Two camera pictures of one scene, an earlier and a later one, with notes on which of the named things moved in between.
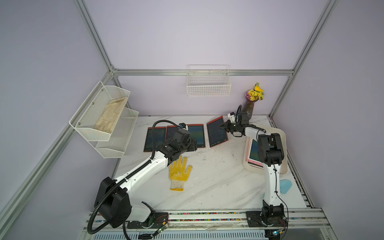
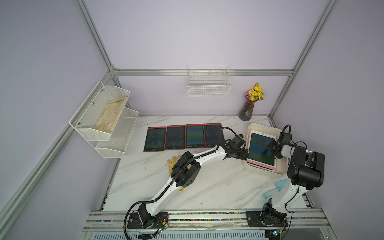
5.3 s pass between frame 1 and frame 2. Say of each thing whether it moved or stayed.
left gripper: moved
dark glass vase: stayed
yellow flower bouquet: stayed
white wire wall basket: stayed
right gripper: moved
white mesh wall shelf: stayed
